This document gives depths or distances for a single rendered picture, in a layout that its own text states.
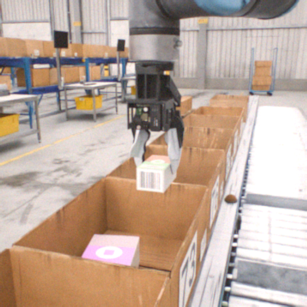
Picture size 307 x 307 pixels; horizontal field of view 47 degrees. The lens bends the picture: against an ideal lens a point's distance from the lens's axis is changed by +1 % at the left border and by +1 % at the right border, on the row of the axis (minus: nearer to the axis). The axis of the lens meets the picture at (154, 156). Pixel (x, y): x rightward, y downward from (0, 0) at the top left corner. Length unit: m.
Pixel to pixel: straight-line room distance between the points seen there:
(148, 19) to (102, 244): 0.49
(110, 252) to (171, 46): 0.45
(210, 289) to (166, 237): 0.24
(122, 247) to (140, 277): 0.25
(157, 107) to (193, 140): 1.09
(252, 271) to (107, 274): 0.58
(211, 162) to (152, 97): 0.70
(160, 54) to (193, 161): 0.75
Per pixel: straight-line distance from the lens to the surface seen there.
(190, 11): 0.56
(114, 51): 12.18
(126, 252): 0.80
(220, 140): 1.67
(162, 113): 0.62
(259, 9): 0.63
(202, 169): 1.31
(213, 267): 0.88
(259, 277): 1.10
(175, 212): 0.95
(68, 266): 0.63
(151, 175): 0.66
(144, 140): 0.69
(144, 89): 0.64
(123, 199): 0.98
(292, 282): 1.11
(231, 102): 2.83
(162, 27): 0.62
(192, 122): 2.08
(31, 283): 0.69
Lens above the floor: 1.37
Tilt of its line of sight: 16 degrees down
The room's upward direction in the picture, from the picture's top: straight up
